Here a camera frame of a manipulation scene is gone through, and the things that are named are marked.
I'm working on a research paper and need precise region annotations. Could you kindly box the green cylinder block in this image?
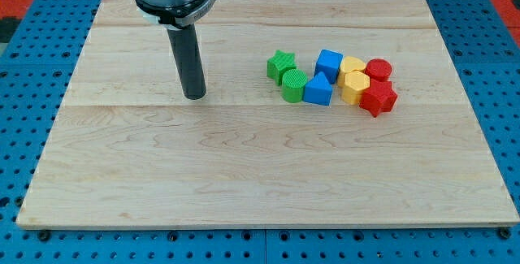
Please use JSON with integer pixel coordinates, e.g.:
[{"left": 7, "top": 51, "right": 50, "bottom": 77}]
[{"left": 281, "top": 69, "right": 308, "bottom": 103}]

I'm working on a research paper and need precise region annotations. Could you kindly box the green star block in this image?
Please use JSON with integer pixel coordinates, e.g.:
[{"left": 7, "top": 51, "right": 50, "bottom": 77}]
[{"left": 266, "top": 50, "right": 297, "bottom": 86}]

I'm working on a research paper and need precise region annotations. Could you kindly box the blue triangle block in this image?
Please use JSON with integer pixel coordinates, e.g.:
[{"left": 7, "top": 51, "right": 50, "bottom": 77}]
[{"left": 303, "top": 72, "right": 332, "bottom": 106}]

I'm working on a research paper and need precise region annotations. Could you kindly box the blue cube block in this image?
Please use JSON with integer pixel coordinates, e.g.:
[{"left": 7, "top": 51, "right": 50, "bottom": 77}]
[{"left": 314, "top": 49, "right": 344, "bottom": 84}]

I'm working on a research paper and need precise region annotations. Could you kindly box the yellow hexagon block front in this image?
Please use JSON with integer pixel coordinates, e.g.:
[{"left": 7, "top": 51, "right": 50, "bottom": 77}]
[{"left": 341, "top": 71, "right": 371, "bottom": 105}]

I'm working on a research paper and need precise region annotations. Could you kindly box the yellow hexagon block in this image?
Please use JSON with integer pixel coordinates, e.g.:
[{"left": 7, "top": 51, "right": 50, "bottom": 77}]
[
  {"left": 336, "top": 56, "right": 366, "bottom": 88},
  {"left": 341, "top": 71, "right": 371, "bottom": 105}
]

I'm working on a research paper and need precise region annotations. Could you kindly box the yellow hexagon block rear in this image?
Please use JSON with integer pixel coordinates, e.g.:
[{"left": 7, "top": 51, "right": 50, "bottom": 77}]
[{"left": 336, "top": 56, "right": 366, "bottom": 88}]

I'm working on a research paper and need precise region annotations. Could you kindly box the dark grey pointer rod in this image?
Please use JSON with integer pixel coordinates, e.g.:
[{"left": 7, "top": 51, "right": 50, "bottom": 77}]
[{"left": 167, "top": 24, "right": 206, "bottom": 100}]

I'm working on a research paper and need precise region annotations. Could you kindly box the red star block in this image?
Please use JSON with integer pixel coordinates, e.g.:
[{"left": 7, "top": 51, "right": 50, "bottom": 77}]
[{"left": 359, "top": 79, "right": 398, "bottom": 117}]

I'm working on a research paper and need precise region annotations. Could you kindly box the red cylinder block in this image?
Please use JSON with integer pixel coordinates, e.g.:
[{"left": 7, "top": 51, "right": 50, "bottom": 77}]
[{"left": 365, "top": 58, "right": 392, "bottom": 82}]

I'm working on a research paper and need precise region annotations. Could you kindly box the wooden board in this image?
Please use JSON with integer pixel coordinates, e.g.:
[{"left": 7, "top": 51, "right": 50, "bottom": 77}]
[{"left": 17, "top": 0, "right": 519, "bottom": 230}]

